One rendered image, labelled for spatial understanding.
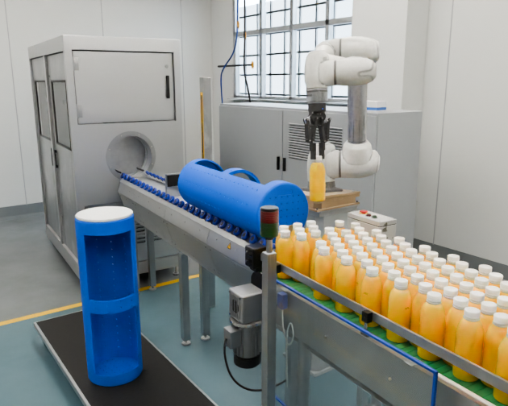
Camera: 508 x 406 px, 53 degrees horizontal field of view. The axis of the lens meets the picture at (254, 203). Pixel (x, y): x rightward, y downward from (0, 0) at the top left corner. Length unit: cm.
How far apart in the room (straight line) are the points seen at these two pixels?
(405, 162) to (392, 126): 33
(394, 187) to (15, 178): 478
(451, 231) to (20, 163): 510
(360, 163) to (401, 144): 123
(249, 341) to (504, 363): 105
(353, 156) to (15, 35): 508
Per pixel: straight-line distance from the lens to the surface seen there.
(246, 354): 217
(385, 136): 391
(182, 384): 284
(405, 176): 416
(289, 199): 232
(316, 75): 217
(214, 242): 268
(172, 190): 345
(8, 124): 703
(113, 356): 312
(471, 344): 149
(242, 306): 205
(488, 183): 483
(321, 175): 220
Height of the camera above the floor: 167
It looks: 13 degrees down
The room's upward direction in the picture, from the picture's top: straight up
